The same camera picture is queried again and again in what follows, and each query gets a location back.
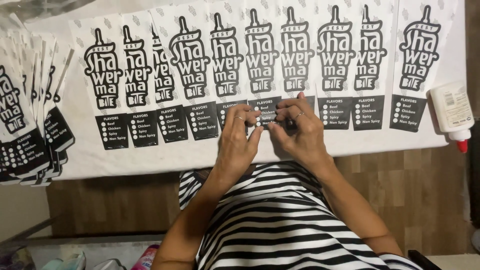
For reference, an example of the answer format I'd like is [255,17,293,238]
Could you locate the row of printed paper bags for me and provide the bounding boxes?
[68,0,460,151]

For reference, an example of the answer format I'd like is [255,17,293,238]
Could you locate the stack of printed paper bags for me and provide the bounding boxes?
[0,13,76,187]

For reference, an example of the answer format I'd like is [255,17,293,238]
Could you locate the grey metal rack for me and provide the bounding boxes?
[0,217,166,249]

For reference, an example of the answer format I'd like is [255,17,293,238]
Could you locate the white glue bottle red cap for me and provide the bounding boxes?
[429,80,475,154]

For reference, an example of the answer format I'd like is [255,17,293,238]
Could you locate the person's left hand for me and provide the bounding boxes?
[215,104,265,177]

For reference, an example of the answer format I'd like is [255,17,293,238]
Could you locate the black chair part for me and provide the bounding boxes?
[408,249,444,270]

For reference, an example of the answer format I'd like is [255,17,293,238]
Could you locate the pink bottle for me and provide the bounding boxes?
[131,244,160,270]

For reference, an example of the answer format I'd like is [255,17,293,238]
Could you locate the black white striped shirt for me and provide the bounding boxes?
[178,161,424,270]

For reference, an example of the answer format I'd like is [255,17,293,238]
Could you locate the person's right hand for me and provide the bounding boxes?
[267,91,335,172]

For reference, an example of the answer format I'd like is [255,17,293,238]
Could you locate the teal plastic item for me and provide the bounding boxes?
[41,251,87,270]

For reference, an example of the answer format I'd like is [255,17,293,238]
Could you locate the single printed paper sandwich bag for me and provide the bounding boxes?
[243,0,286,131]

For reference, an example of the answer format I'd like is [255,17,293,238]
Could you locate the clear plastic bag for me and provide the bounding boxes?
[0,0,95,24]

